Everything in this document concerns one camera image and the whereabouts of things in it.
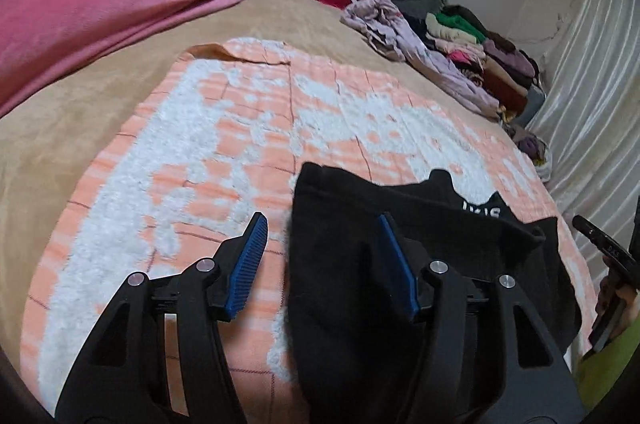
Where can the person's yellow-green garment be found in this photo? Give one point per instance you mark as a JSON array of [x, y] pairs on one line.
[[610, 369]]

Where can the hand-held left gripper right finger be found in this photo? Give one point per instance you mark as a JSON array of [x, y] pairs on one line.
[[400, 274]]

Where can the pile of folded clothes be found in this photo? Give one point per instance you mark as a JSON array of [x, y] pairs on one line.
[[500, 69]]

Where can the lilac garment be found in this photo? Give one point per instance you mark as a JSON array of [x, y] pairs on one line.
[[390, 24]]

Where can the person's right hand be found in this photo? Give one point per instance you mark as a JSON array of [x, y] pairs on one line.
[[631, 306]]

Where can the black sweater with orange cuffs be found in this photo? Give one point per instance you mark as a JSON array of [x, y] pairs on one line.
[[340, 304]]

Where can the pink duvet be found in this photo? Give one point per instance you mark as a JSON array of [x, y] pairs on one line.
[[100, 4]]

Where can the grey-blue pillow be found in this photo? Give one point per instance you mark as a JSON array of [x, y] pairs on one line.
[[536, 97]]

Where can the white bag with clothes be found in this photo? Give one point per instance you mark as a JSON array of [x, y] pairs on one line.
[[532, 147]]

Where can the orange and white plush blanket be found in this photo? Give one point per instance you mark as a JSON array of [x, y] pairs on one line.
[[175, 154]]

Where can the white satin curtain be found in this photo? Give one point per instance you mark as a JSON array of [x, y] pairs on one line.
[[590, 79]]

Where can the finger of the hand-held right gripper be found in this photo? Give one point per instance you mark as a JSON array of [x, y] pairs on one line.
[[602, 241]]

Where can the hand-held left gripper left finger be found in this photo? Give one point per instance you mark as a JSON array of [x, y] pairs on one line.
[[247, 269]]

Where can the beige bed sheet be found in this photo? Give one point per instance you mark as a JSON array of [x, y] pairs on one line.
[[100, 94]]

